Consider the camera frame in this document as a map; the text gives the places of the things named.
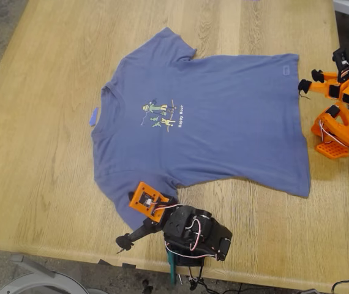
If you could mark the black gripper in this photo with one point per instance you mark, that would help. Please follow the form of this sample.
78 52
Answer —
144 230

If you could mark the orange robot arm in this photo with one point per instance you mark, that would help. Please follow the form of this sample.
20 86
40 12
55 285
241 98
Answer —
343 128

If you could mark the blue tape piece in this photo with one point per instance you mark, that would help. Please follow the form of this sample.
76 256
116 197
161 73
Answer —
93 118

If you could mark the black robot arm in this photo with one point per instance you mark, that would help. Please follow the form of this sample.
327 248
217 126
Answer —
199 232

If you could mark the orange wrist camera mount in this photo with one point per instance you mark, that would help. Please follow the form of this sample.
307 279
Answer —
141 190

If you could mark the green table clamp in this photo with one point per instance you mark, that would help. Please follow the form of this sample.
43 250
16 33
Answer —
172 272

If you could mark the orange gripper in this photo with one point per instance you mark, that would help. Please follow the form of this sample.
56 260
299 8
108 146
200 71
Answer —
324 86

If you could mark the black chair caster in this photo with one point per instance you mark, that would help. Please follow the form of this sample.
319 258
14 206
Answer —
147 288

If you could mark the blue printed T-shirt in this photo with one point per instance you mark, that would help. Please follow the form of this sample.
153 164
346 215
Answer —
208 137

